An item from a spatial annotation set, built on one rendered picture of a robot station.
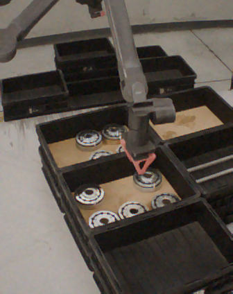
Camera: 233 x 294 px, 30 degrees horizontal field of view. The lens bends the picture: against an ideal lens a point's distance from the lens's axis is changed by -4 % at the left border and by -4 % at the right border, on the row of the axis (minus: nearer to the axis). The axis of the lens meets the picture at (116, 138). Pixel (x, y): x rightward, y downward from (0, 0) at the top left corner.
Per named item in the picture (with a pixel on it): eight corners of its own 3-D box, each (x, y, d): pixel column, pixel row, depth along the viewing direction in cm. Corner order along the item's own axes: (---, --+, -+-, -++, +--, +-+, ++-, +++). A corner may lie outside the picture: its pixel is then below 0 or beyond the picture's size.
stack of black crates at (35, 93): (11, 163, 277) (1, 103, 250) (7, 136, 300) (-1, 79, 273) (73, 154, 286) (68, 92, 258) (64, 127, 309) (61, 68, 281)
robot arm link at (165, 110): (123, 88, 130) (130, 82, 122) (161, 83, 132) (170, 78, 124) (130, 130, 130) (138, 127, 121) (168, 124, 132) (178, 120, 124)
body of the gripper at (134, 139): (141, 133, 136) (141, 112, 132) (155, 153, 129) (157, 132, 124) (120, 138, 134) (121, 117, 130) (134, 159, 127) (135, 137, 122)
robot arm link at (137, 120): (126, 102, 125) (132, 114, 121) (150, 99, 127) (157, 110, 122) (125, 123, 129) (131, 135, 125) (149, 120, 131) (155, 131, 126)
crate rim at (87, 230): (87, 238, 133) (86, 233, 132) (56, 177, 155) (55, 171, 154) (202, 200, 146) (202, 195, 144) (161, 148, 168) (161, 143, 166)
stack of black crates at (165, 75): (134, 143, 294) (136, 82, 267) (122, 118, 317) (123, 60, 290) (191, 134, 303) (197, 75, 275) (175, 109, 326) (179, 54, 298)
